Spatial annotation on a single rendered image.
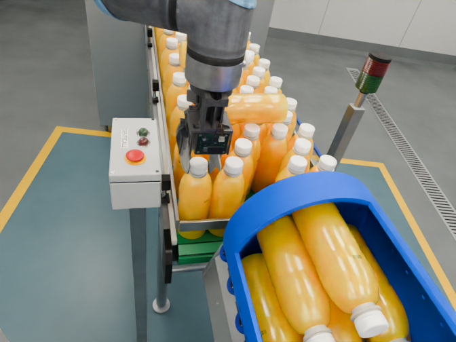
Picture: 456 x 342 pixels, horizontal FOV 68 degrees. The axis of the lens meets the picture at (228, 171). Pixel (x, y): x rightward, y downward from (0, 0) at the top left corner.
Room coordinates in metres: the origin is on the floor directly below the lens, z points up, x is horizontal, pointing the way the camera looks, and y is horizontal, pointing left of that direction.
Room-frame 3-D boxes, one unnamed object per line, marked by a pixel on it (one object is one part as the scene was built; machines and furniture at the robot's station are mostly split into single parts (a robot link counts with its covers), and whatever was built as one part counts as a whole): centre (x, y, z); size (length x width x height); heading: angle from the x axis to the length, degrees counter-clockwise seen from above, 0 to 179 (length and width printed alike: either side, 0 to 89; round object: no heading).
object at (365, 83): (0.95, -0.34, 1.18); 0.06 x 0.06 x 0.05
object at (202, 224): (0.54, -0.11, 0.96); 0.40 x 0.01 x 0.03; 110
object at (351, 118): (0.95, -0.34, 0.55); 0.04 x 0.04 x 1.10; 20
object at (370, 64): (0.95, -0.34, 1.23); 0.06 x 0.06 x 0.04
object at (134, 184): (0.57, 0.21, 1.05); 0.20 x 0.10 x 0.10; 20
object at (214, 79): (0.51, 0.05, 1.33); 0.10 x 0.09 x 0.05; 109
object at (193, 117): (0.50, 0.05, 1.25); 0.09 x 0.08 x 0.12; 19
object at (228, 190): (0.55, -0.01, 1.00); 0.07 x 0.07 x 0.19
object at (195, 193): (0.53, 0.06, 1.00); 0.07 x 0.07 x 0.19
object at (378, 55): (0.95, -0.34, 1.18); 0.06 x 0.06 x 0.16
